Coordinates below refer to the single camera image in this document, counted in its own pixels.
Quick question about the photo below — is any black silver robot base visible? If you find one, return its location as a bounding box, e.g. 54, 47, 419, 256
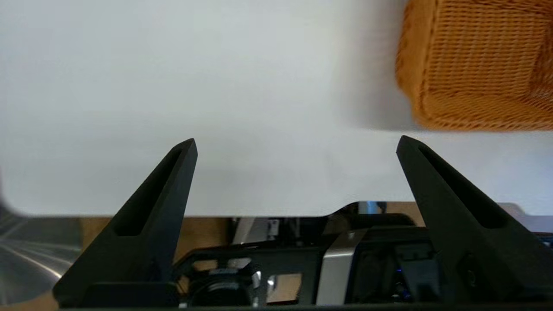
172, 201, 553, 308

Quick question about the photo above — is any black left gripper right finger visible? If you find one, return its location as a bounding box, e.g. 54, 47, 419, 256
396, 135, 553, 305

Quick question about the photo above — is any orange wicker basket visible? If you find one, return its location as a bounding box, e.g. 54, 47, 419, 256
395, 0, 553, 132

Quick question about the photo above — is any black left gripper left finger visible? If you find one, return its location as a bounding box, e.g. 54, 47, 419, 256
52, 138, 198, 308

